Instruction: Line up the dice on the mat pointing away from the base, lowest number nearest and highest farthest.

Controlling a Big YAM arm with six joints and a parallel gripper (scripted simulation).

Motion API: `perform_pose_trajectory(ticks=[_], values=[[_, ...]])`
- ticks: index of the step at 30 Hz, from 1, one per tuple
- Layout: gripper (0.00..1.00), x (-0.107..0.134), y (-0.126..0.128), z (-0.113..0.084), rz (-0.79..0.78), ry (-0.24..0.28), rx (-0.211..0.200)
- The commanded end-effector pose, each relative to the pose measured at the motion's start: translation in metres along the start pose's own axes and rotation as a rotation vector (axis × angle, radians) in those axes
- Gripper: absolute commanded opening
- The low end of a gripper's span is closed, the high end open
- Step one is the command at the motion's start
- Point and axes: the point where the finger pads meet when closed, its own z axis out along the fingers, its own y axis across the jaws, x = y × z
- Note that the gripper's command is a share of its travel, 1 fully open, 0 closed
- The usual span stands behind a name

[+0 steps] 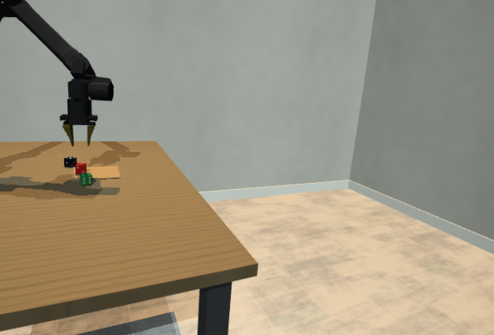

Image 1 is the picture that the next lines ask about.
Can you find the red die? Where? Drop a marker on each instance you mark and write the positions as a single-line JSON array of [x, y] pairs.
[[80, 168]]

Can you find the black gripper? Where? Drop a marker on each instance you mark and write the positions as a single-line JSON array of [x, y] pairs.
[[79, 114]]

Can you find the black die with white pips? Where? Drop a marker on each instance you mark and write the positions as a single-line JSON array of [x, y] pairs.
[[70, 161]]

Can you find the green die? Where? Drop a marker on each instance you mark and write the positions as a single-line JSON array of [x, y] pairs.
[[86, 179]]

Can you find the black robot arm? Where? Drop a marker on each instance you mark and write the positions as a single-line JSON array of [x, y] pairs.
[[85, 83]]

